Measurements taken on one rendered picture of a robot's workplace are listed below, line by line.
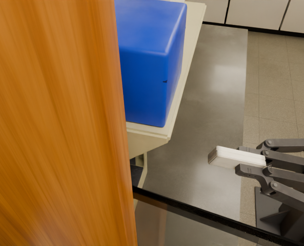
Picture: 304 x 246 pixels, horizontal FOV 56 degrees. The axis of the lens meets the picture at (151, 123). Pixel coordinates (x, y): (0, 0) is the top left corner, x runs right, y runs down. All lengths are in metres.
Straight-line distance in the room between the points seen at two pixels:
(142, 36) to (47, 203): 0.18
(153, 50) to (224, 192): 0.74
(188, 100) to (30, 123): 1.01
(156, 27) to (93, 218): 0.19
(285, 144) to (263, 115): 2.18
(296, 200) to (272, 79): 2.66
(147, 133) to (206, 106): 0.89
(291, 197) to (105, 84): 0.32
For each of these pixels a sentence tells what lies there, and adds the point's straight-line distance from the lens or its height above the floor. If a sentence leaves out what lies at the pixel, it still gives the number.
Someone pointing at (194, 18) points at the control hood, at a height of 1.51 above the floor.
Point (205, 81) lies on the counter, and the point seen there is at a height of 0.94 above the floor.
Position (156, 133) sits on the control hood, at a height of 1.51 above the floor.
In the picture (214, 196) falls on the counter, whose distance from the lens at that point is 0.92.
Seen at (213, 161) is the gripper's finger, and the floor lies 1.42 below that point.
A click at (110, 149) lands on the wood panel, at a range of 0.19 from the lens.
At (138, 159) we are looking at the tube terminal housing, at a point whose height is 1.01.
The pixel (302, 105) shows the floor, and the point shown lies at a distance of 2.86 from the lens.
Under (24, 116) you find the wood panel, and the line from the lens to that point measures 0.20.
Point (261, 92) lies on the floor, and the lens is 2.85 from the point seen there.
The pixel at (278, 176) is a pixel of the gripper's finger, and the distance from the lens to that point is 0.41.
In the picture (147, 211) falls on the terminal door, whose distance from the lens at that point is 0.42.
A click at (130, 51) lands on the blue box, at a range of 0.24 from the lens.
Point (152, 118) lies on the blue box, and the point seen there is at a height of 1.52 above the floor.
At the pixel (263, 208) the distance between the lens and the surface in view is 2.05.
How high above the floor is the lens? 1.73
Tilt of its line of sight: 47 degrees down
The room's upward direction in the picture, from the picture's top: straight up
